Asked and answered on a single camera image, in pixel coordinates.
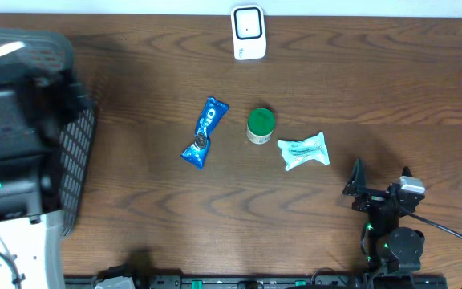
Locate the green lid white jar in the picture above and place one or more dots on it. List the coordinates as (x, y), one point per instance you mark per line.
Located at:
(260, 125)

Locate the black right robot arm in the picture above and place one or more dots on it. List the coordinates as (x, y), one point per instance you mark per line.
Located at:
(390, 248)

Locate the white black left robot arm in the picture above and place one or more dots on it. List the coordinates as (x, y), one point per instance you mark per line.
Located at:
(36, 105)

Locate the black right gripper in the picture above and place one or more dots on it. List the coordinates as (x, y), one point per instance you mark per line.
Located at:
(357, 185)

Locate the white wet wipes pack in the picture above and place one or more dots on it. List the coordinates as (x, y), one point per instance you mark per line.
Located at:
(297, 152)

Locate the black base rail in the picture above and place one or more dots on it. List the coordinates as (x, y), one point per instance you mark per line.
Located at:
(327, 281)

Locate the white barcode scanner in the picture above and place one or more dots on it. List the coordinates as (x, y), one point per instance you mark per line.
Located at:
(249, 36)

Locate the blue Oreo cookie pack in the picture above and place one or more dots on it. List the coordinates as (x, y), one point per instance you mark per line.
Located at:
(209, 118)

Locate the grey plastic mesh basket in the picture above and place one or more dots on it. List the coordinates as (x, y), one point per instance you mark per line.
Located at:
(54, 52)

